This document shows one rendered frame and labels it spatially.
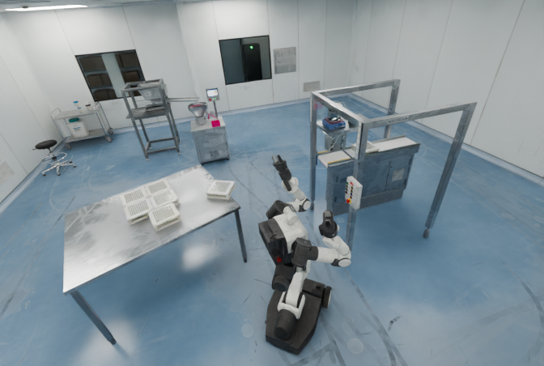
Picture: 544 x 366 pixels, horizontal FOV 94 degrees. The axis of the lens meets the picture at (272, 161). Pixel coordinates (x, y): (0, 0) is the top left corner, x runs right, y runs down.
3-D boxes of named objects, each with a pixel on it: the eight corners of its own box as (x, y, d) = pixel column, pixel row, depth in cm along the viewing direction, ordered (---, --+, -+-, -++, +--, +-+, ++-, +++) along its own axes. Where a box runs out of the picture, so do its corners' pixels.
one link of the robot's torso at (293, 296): (300, 313, 220) (308, 260, 219) (279, 305, 227) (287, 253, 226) (304, 305, 234) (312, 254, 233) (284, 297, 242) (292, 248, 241)
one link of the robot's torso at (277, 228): (274, 282, 173) (271, 246, 154) (258, 245, 200) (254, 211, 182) (312, 266, 181) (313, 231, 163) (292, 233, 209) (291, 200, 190)
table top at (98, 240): (65, 295, 187) (62, 292, 185) (65, 216, 266) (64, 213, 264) (240, 208, 258) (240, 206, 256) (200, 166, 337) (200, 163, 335)
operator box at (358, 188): (354, 210, 231) (357, 187, 218) (344, 198, 245) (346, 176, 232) (359, 208, 233) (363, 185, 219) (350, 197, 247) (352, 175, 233)
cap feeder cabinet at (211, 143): (200, 167, 499) (191, 131, 460) (198, 154, 546) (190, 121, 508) (231, 160, 513) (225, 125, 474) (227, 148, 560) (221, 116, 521)
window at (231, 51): (225, 85, 714) (218, 40, 655) (225, 84, 715) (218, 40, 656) (271, 78, 744) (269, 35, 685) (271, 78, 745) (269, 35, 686)
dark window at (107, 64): (95, 102, 640) (74, 55, 584) (95, 101, 641) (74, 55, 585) (150, 94, 669) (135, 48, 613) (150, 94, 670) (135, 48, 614)
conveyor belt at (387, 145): (326, 168, 305) (326, 165, 302) (317, 159, 326) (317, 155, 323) (419, 147, 333) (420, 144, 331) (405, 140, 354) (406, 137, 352)
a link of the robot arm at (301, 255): (315, 267, 158) (295, 264, 155) (309, 260, 167) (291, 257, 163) (320, 249, 158) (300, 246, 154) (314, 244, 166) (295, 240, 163)
